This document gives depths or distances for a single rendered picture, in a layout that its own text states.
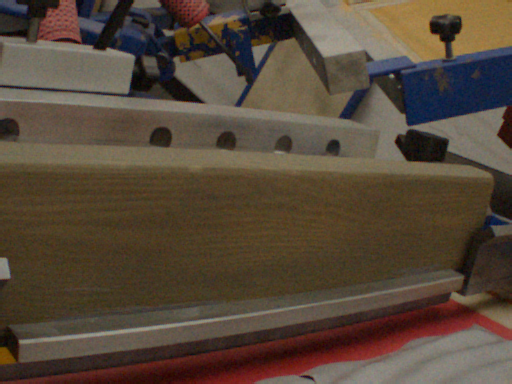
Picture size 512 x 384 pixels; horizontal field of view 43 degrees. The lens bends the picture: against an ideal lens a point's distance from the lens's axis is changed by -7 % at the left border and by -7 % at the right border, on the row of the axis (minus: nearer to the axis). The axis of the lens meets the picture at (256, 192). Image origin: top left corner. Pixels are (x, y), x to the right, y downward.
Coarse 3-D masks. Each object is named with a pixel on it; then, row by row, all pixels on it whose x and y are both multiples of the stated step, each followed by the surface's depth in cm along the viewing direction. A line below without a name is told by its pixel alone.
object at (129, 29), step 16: (0, 0) 94; (80, 0) 119; (80, 16) 121; (128, 16) 102; (144, 16) 103; (80, 32) 96; (96, 32) 97; (128, 32) 93; (144, 32) 95; (160, 32) 105; (112, 48) 98; (128, 48) 94; (144, 48) 94; (160, 48) 97; (160, 80) 100; (128, 96) 97
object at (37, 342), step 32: (352, 288) 36; (384, 288) 37; (416, 288) 39; (448, 288) 42; (64, 320) 26; (96, 320) 26; (128, 320) 27; (160, 320) 28; (192, 320) 28; (224, 320) 29; (256, 320) 31; (288, 320) 32; (32, 352) 24; (64, 352) 25; (96, 352) 25
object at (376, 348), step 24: (408, 312) 46; (432, 312) 46; (456, 312) 47; (312, 336) 39; (336, 336) 40; (360, 336) 40; (384, 336) 41; (408, 336) 41; (504, 336) 44; (288, 360) 35; (312, 360) 36; (336, 360) 36; (360, 360) 37
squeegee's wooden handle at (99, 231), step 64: (0, 192) 22; (64, 192) 24; (128, 192) 26; (192, 192) 28; (256, 192) 30; (320, 192) 33; (384, 192) 36; (448, 192) 40; (0, 256) 23; (64, 256) 25; (128, 256) 27; (192, 256) 29; (256, 256) 31; (320, 256) 34; (384, 256) 38; (448, 256) 43; (0, 320) 24
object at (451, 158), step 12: (144, 96) 107; (396, 144) 133; (408, 156) 126; (456, 156) 137; (480, 168) 137; (492, 168) 141; (504, 180) 137; (492, 192) 125; (504, 192) 129; (492, 204) 119; (504, 204) 122; (504, 216) 115
